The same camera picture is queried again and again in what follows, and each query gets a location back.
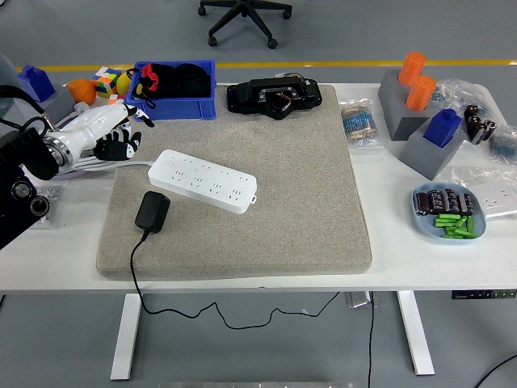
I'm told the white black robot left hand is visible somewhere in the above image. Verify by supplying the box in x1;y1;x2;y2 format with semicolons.
56;101;155;167

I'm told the black plug adapter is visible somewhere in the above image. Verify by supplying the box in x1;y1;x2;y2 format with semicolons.
134;191;171;234

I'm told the white power strip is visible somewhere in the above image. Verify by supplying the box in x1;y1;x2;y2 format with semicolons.
147;149;259;215

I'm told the thin black plug cord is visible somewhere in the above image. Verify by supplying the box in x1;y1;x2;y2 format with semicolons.
128;230;341;331

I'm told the orange cup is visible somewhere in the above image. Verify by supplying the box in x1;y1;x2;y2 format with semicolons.
64;78;97;103

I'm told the yellow ball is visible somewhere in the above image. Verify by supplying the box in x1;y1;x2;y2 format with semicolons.
116;72;133;96

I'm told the blue bottle-shaped block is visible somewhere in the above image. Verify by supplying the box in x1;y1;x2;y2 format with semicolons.
16;65;57;103
422;108;463;149

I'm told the black pouch with red trim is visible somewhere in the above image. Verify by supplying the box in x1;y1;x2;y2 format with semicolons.
127;62;177;109

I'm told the blue plastic bin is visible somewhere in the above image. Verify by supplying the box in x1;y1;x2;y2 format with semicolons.
124;59;218;121

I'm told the round black pouch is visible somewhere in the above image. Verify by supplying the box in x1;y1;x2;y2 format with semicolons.
173;63;214;100

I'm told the black mechanical device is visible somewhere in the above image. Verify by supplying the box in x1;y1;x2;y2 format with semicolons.
225;72;323;121

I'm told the grey-brown mat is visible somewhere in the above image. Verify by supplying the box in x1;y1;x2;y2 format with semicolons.
95;83;373;281

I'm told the black office chair base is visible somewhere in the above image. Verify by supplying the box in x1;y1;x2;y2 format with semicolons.
197;0;292;50

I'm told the white table leg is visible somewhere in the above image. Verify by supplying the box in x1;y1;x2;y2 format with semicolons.
110;293;143;382
397;290;436;377

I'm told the clear bag of resistors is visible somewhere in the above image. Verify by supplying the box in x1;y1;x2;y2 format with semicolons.
338;98;385;151

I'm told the grey two-hole block base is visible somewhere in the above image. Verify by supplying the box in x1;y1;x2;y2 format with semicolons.
377;68;437;141

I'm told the grey box under table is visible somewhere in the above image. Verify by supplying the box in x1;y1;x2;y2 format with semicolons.
345;290;372;310

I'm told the orange cylinder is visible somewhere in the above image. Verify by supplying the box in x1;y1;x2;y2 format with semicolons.
397;51;427;87
406;75;437;112

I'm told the light blue plate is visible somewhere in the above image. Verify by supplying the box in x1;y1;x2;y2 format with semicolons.
411;182;487;246

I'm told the clear bag of small parts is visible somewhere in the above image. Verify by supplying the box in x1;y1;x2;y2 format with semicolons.
434;77;496;114

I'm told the clear plastic socket bag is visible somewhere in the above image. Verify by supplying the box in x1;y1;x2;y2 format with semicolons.
450;165;517;221

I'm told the bag of blue resistors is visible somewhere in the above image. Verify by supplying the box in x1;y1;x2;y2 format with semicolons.
486;123;517;165

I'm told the black table control panel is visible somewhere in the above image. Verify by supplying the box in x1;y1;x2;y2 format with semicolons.
451;289;517;301

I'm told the black hanging cable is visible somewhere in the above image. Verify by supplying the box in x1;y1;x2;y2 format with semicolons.
366;291;376;388

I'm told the white wall socket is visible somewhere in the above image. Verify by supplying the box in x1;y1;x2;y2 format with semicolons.
471;183;517;220

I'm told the black floor cable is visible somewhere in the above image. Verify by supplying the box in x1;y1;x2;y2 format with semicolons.
474;354;517;388

